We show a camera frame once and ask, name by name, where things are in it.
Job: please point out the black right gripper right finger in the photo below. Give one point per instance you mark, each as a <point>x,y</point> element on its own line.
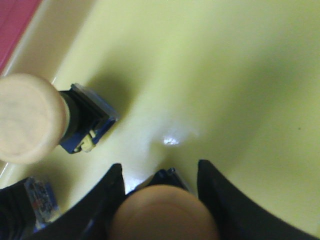
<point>238,217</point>

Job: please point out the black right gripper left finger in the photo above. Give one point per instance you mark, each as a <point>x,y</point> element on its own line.
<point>91,217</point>

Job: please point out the yellow mushroom push button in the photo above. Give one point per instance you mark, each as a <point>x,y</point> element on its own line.
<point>35,118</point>
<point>162,208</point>
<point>26,207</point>

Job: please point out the yellow plastic plate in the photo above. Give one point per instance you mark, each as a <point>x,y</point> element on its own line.
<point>236,82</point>

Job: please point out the red plastic object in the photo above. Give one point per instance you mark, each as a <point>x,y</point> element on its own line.
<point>15,16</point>

